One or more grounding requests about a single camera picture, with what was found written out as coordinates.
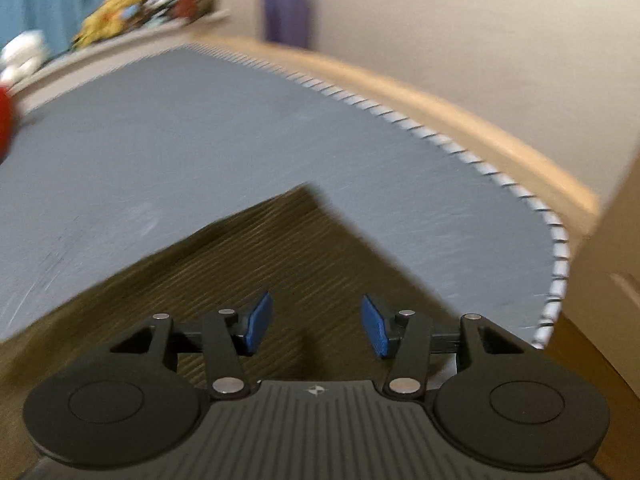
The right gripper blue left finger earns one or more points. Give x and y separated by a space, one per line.
228 335

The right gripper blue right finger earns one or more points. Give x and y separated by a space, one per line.
403 338

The olive corduroy pants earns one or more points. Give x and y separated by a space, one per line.
315 268

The grey quilted mattress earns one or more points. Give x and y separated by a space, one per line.
133 160

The red folded quilt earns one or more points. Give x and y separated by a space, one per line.
9 118

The yellow plush toy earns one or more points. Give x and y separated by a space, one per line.
106 22

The white mushroom plush toy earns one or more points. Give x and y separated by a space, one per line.
23 56

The wooden bed frame edge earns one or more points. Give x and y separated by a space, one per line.
573 201

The purple folder against wall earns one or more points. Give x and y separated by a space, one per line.
287 22

